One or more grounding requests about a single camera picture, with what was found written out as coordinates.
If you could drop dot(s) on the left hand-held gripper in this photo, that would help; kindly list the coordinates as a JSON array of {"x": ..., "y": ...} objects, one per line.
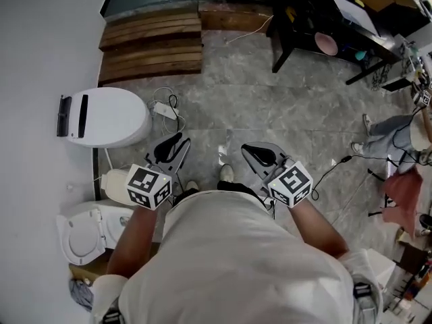
[{"x": 148, "y": 186}]

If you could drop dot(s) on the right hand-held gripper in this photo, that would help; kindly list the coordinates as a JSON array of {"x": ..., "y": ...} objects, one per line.
[{"x": 292, "y": 184}]

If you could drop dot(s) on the person's left forearm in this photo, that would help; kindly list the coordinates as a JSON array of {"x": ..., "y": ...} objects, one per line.
[{"x": 131, "y": 241}]

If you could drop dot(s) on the person's right forearm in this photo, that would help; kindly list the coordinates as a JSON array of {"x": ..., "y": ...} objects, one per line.
[{"x": 317, "y": 231}]

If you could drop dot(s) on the person's black trousers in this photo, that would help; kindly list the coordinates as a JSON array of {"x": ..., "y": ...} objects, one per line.
[{"x": 236, "y": 186}]

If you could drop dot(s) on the person's left white shoe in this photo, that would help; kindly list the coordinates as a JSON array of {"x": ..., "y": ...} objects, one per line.
[{"x": 192, "y": 185}]

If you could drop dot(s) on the person's white shoe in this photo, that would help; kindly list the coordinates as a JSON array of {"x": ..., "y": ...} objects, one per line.
[
  {"x": 192, "y": 185},
  {"x": 227, "y": 173}
]

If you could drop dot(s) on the person's right white shoe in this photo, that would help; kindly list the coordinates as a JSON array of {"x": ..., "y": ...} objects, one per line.
[{"x": 227, "y": 173}]

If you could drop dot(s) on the white rounded plastic tank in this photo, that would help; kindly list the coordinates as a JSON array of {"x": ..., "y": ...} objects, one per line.
[{"x": 116, "y": 186}]

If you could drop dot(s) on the white closed-lid toilet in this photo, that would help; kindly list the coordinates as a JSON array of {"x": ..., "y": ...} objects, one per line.
[{"x": 111, "y": 116}]

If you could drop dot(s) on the brown wooden slatted ramp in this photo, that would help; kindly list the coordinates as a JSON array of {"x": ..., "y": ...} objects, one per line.
[{"x": 152, "y": 46}]

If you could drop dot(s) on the person's white shirt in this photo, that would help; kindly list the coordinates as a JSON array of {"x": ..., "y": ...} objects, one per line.
[{"x": 236, "y": 265}]

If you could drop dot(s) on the white open-lid toilet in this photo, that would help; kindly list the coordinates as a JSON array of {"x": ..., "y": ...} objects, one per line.
[{"x": 84, "y": 235}]

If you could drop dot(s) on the pink bowl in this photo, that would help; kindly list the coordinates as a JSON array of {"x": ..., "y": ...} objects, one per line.
[{"x": 326, "y": 44}]

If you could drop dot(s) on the teal round object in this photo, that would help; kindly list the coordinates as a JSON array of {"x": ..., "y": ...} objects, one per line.
[{"x": 360, "y": 56}]

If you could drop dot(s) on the red cloth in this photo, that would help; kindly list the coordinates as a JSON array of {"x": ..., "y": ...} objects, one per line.
[{"x": 405, "y": 194}]

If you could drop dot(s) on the white box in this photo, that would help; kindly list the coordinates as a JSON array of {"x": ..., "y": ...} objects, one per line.
[{"x": 381, "y": 268}]

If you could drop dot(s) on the blue-grey crumpled cloth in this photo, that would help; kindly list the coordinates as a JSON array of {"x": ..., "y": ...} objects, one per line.
[{"x": 81, "y": 294}]

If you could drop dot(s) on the white board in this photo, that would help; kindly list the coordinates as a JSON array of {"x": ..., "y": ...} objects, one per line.
[{"x": 354, "y": 12}]

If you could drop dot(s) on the black table frame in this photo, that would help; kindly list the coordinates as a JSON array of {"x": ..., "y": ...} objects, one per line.
[{"x": 303, "y": 15}]

